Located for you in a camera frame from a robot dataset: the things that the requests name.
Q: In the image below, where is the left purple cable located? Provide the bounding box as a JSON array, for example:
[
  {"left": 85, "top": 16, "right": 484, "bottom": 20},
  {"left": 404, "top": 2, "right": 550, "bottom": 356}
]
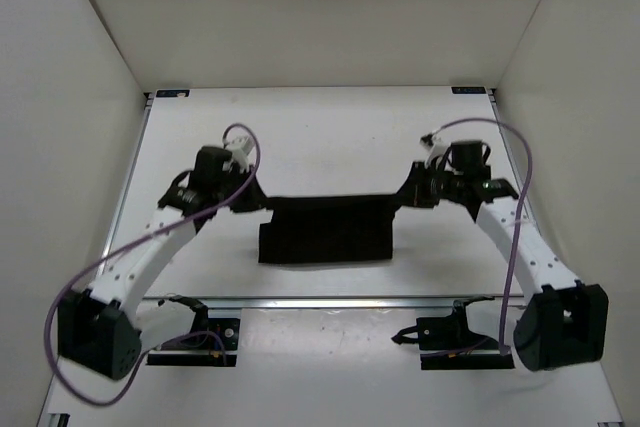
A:
[{"left": 44, "top": 122, "right": 264, "bottom": 406}]

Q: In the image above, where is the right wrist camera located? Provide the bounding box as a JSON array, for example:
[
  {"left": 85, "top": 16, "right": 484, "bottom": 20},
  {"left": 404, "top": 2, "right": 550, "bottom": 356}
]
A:
[{"left": 420, "top": 131, "right": 448, "bottom": 166}]

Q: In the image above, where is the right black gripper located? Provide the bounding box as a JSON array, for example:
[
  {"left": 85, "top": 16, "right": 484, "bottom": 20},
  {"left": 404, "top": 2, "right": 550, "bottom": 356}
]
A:
[{"left": 391, "top": 162, "right": 464, "bottom": 210}]

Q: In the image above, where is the aluminium rail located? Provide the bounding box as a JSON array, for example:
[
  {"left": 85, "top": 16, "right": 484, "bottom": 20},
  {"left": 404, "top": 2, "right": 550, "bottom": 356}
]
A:
[{"left": 144, "top": 294, "right": 496, "bottom": 311}]

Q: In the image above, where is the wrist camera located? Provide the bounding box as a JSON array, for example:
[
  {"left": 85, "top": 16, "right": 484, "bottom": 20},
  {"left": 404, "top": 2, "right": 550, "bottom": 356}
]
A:
[
  {"left": 223, "top": 136, "right": 255, "bottom": 172},
  {"left": 420, "top": 131, "right": 448, "bottom": 166}
]

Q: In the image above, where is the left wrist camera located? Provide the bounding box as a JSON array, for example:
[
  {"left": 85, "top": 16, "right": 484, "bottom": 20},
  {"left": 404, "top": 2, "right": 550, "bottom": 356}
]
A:
[{"left": 223, "top": 136, "right": 255, "bottom": 172}]

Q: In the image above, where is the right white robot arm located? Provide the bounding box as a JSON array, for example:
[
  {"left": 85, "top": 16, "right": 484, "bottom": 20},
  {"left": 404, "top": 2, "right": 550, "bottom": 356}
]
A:
[{"left": 392, "top": 134, "right": 609, "bottom": 372}]

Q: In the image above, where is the black skirt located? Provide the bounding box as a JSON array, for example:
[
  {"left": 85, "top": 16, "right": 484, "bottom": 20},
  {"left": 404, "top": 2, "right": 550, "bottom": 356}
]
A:
[{"left": 258, "top": 194, "right": 399, "bottom": 265}]

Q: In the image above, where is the blue label sticker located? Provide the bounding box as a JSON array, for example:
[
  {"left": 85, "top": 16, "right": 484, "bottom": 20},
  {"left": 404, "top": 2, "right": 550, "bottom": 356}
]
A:
[
  {"left": 451, "top": 86, "right": 486, "bottom": 95},
  {"left": 155, "top": 89, "right": 190, "bottom": 98}
]

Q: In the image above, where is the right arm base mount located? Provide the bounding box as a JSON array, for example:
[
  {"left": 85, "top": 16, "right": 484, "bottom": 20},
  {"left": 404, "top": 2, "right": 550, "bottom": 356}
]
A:
[{"left": 391, "top": 306, "right": 515, "bottom": 371}]

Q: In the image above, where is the purple cable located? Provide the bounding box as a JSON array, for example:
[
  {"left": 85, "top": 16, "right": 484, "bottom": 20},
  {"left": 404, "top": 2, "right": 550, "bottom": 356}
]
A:
[
  {"left": 429, "top": 117, "right": 536, "bottom": 353},
  {"left": 44, "top": 122, "right": 264, "bottom": 406}
]

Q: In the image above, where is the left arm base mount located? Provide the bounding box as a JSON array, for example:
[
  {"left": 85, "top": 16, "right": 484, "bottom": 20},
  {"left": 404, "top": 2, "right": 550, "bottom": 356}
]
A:
[{"left": 146, "top": 310, "right": 241, "bottom": 368}]

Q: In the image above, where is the left blue label sticker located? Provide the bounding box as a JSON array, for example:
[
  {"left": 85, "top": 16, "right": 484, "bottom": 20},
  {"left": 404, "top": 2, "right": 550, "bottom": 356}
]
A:
[{"left": 155, "top": 89, "right": 190, "bottom": 98}]

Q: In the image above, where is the right blue label sticker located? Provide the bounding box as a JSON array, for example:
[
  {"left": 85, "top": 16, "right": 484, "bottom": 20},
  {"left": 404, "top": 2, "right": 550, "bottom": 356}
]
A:
[{"left": 451, "top": 86, "right": 486, "bottom": 95}]

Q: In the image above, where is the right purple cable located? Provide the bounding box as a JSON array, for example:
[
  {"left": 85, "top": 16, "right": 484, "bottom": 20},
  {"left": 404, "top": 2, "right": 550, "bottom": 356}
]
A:
[{"left": 429, "top": 117, "right": 536, "bottom": 353}]

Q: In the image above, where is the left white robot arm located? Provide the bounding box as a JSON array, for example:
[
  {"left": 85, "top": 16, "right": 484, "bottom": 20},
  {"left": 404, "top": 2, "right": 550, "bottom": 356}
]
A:
[{"left": 57, "top": 136, "right": 259, "bottom": 381}]

